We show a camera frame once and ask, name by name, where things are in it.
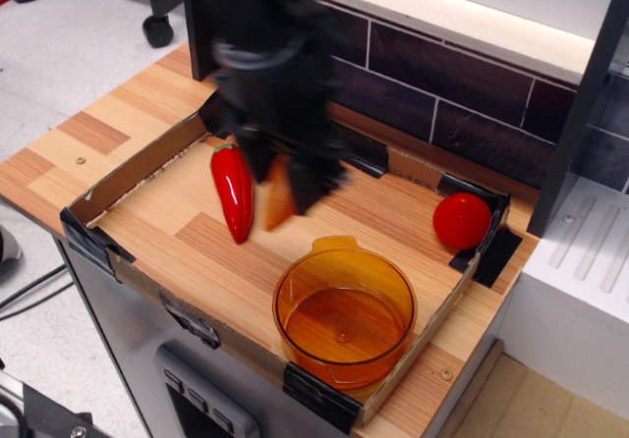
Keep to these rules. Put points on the red toy tomato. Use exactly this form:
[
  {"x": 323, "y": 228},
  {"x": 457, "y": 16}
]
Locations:
[{"x": 462, "y": 220}]

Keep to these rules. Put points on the black metal bracket with bolt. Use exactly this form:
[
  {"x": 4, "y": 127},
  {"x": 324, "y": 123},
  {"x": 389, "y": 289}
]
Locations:
[{"x": 25, "y": 412}]

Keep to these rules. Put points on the dark grey vertical post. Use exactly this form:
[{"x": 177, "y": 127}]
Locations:
[{"x": 608, "y": 59}]

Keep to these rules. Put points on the cardboard fence with black tape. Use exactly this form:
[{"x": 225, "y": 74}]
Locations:
[{"x": 158, "y": 268}]

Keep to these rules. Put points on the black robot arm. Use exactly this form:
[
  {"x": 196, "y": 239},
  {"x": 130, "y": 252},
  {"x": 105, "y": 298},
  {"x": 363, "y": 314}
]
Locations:
[{"x": 265, "y": 24}]

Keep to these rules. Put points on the white toy sink drainboard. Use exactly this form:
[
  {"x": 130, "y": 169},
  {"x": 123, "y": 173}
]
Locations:
[{"x": 583, "y": 255}]

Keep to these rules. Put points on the orange toy carrot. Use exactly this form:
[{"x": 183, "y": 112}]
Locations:
[{"x": 280, "y": 203}]

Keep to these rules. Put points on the transparent orange plastic pot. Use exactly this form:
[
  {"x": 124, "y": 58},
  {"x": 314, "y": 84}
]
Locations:
[{"x": 345, "y": 314}]

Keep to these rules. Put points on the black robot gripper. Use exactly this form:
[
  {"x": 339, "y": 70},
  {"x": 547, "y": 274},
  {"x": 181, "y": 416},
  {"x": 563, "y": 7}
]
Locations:
[{"x": 277, "y": 101}]

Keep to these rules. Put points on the red toy chili pepper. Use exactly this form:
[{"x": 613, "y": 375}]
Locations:
[{"x": 235, "y": 188}]

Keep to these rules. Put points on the black office chair caster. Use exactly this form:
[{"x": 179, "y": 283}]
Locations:
[{"x": 156, "y": 27}]

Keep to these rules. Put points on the grey toy oven control panel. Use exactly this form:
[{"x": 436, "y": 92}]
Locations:
[{"x": 201, "y": 409}]

